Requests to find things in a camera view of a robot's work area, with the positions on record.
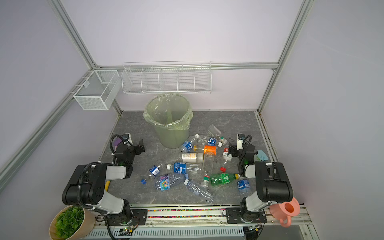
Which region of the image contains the blue label bottle far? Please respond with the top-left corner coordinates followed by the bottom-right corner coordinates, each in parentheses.
top-left (198, 135), bottom-right (223, 147)

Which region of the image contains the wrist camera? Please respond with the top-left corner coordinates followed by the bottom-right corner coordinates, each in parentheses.
top-left (121, 133), bottom-right (133, 146)
top-left (237, 134), bottom-right (246, 150)

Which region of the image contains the purple pink brush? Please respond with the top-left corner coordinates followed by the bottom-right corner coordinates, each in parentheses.
top-left (113, 137), bottom-right (123, 147)

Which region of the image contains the orange label juice bottle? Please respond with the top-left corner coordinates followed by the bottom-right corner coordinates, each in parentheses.
top-left (193, 145), bottom-right (218, 156)

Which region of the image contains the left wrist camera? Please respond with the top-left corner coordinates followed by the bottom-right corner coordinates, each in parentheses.
top-left (121, 133), bottom-right (133, 146)

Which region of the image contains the green soda bottle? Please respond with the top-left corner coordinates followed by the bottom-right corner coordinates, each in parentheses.
top-left (211, 173), bottom-right (240, 186)

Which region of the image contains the blue label bottle right front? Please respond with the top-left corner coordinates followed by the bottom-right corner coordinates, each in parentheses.
top-left (237, 179), bottom-right (252, 199)

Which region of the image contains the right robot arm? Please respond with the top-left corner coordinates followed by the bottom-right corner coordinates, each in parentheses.
top-left (228, 144), bottom-right (294, 223)

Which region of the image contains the small white mesh basket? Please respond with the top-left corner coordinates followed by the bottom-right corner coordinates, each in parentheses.
top-left (74, 70), bottom-right (122, 111)

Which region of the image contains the red label bottle red cap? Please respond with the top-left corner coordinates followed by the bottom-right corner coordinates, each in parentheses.
top-left (222, 148), bottom-right (233, 161)

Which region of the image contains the potted green plant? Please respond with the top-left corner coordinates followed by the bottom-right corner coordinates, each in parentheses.
top-left (49, 206), bottom-right (96, 240)

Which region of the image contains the white label milky bottle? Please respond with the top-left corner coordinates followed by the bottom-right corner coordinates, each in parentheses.
top-left (178, 153), bottom-right (204, 163)

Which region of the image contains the colourful label clear bottle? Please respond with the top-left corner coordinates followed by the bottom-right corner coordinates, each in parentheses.
top-left (154, 173), bottom-right (189, 191)

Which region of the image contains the blue label bottle near bin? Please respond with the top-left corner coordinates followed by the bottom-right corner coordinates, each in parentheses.
top-left (180, 134), bottom-right (200, 153)

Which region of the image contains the clear bottle white cap front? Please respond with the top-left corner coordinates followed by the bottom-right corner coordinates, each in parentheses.
top-left (184, 179), bottom-right (214, 203)

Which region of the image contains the green mesh trash bin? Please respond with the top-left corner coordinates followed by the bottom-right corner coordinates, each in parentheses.
top-left (143, 93), bottom-right (194, 149)

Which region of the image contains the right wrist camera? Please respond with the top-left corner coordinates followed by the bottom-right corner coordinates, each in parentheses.
top-left (237, 134), bottom-right (246, 150)

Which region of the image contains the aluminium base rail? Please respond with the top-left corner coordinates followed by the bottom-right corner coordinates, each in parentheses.
top-left (89, 204), bottom-right (313, 229)

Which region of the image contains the light blue trowel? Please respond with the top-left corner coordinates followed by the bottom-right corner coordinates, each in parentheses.
top-left (256, 150), bottom-right (269, 162)

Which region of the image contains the blue label bottle white cap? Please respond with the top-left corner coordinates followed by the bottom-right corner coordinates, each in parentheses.
top-left (167, 163), bottom-right (202, 174)

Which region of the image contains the blue yellow garden fork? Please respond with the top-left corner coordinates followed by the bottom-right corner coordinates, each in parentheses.
top-left (105, 180), bottom-right (111, 192)

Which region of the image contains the pink watering can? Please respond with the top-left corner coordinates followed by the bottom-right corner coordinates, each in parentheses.
top-left (269, 197), bottom-right (301, 228)

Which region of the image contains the clear square bottle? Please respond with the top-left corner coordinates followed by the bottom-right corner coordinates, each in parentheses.
top-left (207, 124), bottom-right (222, 139)

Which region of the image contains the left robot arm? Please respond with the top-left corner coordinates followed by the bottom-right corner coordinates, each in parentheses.
top-left (62, 135), bottom-right (147, 226)

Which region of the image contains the long white wire shelf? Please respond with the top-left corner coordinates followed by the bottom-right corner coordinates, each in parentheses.
top-left (121, 61), bottom-right (213, 94)

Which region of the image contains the crushed blue label bottle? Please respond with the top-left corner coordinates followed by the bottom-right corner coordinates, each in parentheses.
top-left (141, 164), bottom-right (163, 185)

